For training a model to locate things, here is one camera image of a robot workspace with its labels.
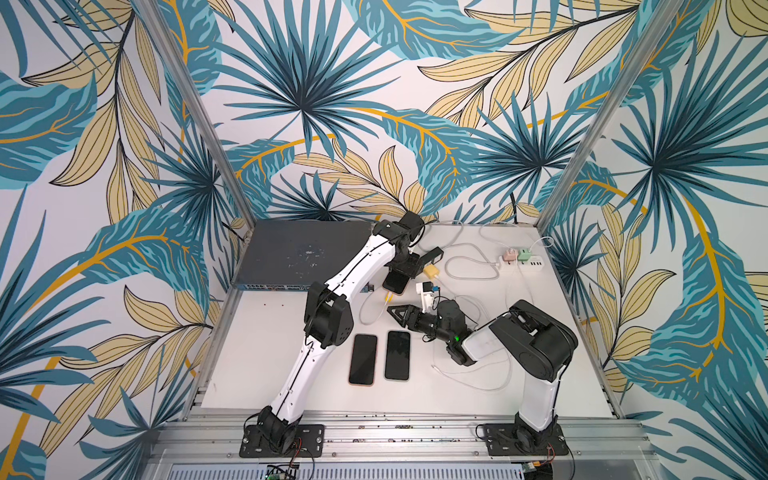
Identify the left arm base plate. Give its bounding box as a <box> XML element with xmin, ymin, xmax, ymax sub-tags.
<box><xmin>238</xmin><ymin>424</ymin><xmax>325</xmax><ymax>459</ymax></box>

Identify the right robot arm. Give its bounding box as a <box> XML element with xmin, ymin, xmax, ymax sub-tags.
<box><xmin>387</xmin><ymin>300</ymin><xmax>578</xmax><ymax>452</ymax></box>

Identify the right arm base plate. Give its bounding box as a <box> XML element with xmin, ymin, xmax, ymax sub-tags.
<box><xmin>475</xmin><ymin>421</ymin><xmax>569</xmax><ymax>458</ymax></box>

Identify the white charging cable mint phone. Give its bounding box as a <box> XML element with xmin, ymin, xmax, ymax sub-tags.
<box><xmin>443</xmin><ymin>272</ymin><xmax>538</xmax><ymax>328</ymax></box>

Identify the white power strip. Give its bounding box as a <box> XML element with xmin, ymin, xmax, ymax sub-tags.
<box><xmin>498</xmin><ymin>255</ymin><xmax>546</xmax><ymax>274</ymax></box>

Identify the dark grey network switch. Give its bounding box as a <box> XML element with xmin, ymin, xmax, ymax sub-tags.
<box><xmin>234</xmin><ymin>220</ymin><xmax>372</xmax><ymax>291</ymax></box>

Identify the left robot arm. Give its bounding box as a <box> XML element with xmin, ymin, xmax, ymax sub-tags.
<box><xmin>255</xmin><ymin>211</ymin><xmax>425</xmax><ymax>454</ymax></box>

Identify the yellow charger plug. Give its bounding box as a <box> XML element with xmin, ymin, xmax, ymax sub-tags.
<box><xmin>423</xmin><ymin>264</ymin><xmax>440</xmax><ymax>279</ymax></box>

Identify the aluminium rail frame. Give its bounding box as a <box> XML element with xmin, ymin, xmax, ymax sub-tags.
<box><xmin>141</xmin><ymin>409</ymin><xmax>665</xmax><ymax>479</ymax></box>

